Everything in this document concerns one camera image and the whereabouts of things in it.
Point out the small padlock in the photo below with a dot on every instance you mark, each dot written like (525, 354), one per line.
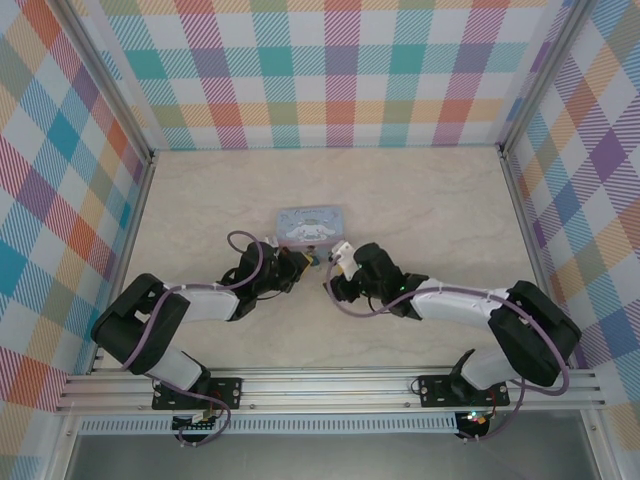
(313, 259)

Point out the blue cartoon tin box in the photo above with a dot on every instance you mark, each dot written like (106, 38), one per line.
(310, 225)

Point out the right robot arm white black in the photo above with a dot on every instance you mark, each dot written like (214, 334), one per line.
(525, 325)

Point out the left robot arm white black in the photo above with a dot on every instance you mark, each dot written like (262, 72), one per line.
(150, 320)

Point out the small circuit board white connector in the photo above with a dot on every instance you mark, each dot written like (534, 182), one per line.
(196, 424)

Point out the small circuit board green light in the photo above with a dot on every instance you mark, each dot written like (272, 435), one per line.
(475, 418)

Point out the grey metal sheet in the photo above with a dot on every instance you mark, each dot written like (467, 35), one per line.
(325, 457)

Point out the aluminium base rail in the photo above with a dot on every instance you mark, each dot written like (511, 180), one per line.
(325, 387)

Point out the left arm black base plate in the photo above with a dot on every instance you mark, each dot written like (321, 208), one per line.
(227, 392)

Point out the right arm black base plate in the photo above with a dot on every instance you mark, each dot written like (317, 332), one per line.
(435, 390)

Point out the aluminium frame side rail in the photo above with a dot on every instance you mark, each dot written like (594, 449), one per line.
(132, 225)
(530, 235)

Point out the aluminium frame post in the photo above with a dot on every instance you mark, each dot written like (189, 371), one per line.
(542, 82)
(107, 82)

